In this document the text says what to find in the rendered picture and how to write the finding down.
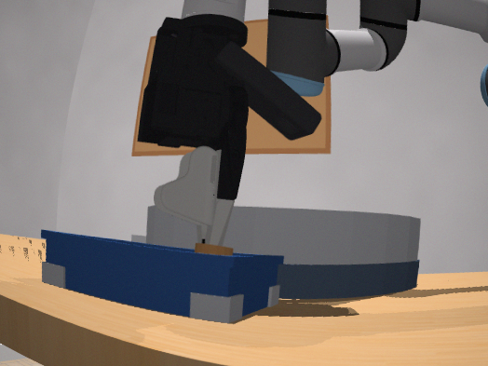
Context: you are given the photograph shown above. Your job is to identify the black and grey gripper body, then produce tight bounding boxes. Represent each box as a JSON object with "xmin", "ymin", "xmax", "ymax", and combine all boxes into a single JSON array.
[{"xmin": 137, "ymin": 14, "xmax": 249, "ymax": 150}]

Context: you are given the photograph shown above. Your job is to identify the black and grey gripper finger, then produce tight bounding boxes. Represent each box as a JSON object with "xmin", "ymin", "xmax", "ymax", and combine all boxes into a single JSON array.
[
  {"xmin": 161, "ymin": 104, "xmax": 248, "ymax": 246},
  {"xmin": 154, "ymin": 152, "xmax": 207, "ymax": 243}
]

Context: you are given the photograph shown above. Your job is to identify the bronze bushing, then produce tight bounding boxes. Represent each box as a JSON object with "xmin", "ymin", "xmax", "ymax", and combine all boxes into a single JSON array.
[{"xmin": 195, "ymin": 243, "xmax": 233, "ymax": 256}]

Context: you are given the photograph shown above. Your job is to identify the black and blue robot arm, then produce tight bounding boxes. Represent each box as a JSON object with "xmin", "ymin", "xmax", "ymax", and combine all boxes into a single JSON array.
[{"xmin": 181, "ymin": 0, "xmax": 488, "ymax": 141}]

